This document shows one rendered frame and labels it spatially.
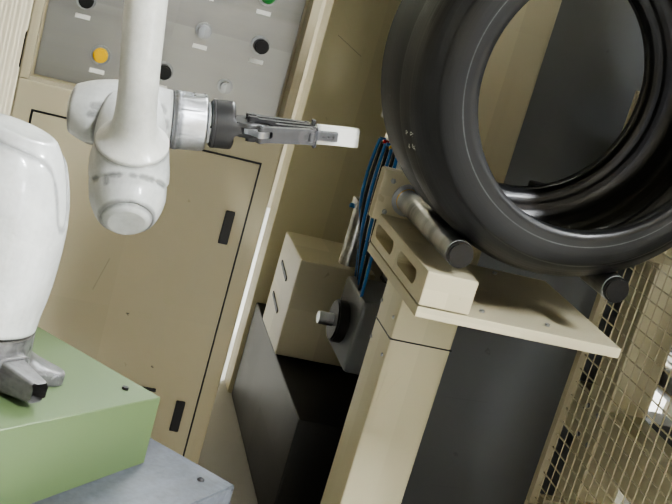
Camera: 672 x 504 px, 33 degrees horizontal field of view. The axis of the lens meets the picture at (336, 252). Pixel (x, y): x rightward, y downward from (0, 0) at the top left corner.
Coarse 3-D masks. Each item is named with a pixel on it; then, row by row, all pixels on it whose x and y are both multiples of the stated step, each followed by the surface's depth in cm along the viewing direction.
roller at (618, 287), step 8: (584, 280) 196; (592, 280) 192; (600, 280) 190; (608, 280) 188; (616, 280) 187; (624, 280) 188; (600, 288) 189; (608, 288) 187; (616, 288) 188; (624, 288) 188; (608, 296) 188; (616, 296) 188; (624, 296) 188
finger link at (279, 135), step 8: (264, 128) 172; (272, 128) 173; (280, 128) 174; (288, 128) 174; (296, 128) 175; (304, 128) 176; (312, 128) 176; (272, 136) 174; (280, 136) 174; (288, 136) 175; (296, 136) 175; (304, 136) 176; (296, 144) 176; (304, 144) 176; (312, 144) 177
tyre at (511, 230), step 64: (448, 0) 169; (512, 0) 167; (640, 0) 200; (384, 64) 189; (448, 64) 168; (448, 128) 171; (640, 128) 208; (448, 192) 176; (512, 192) 207; (576, 192) 209; (640, 192) 206; (512, 256) 182; (576, 256) 181; (640, 256) 185
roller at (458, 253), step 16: (416, 192) 212; (400, 208) 210; (416, 208) 201; (416, 224) 199; (432, 224) 191; (448, 224) 191; (432, 240) 189; (448, 240) 182; (464, 240) 182; (448, 256) 181; (464, 256) 181
